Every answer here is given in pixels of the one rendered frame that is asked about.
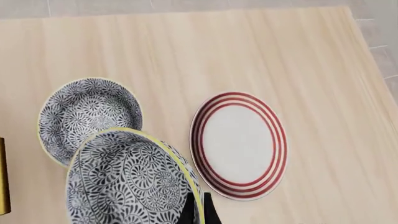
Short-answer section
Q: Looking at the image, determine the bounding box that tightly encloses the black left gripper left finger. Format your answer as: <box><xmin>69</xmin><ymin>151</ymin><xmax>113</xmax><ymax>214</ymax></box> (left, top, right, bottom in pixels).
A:
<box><xmin>178</xmin><ymin>192</ymin><xmax>197</xmax><ymax>224</ymax></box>

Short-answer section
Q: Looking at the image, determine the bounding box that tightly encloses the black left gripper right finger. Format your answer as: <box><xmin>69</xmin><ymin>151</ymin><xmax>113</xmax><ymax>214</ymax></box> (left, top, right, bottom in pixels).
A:
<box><xmin>203</xmin><ymin>191</ymin><xmax>223</xmax><ymax>224</ymax></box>

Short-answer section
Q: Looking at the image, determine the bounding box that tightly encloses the white plate with red rings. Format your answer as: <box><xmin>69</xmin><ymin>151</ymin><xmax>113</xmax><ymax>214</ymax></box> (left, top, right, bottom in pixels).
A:
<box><xmin>188</xmin><ymin>91</ymin><xmax>289</xmax><ymax>201</ymax></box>

